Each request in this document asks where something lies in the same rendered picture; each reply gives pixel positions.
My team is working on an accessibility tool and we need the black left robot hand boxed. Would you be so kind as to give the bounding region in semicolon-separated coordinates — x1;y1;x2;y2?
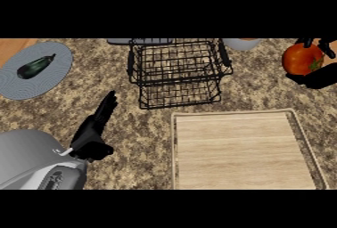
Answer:
68;90;119;163

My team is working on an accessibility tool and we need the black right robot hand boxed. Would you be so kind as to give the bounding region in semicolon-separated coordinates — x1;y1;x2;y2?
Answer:
283;37;337;90

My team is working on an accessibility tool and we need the red tomato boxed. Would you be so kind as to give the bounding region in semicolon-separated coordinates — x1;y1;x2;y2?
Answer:
282;43;325;77

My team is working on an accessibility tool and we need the pale wooden tray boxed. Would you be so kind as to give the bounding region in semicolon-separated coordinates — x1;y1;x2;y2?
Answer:
170;108;331;191

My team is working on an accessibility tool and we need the pale grey bowl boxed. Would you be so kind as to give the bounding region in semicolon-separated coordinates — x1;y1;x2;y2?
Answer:
221;37;263;52

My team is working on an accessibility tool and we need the grey oval placemat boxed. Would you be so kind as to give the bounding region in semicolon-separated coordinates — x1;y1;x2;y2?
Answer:
0;41;74;101

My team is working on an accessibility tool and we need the dark green eggplant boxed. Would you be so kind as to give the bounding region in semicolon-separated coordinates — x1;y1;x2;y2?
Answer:
16;53;57;80

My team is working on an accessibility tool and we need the grey flat object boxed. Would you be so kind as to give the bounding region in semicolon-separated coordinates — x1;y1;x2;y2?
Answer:
105;37;174;46

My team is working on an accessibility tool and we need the brown wooden board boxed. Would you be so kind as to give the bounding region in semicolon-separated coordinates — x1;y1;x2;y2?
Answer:
0;37;40;69

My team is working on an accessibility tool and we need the black tiered wire basket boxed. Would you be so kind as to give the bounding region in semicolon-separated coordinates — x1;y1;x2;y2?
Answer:
125;37;235;110

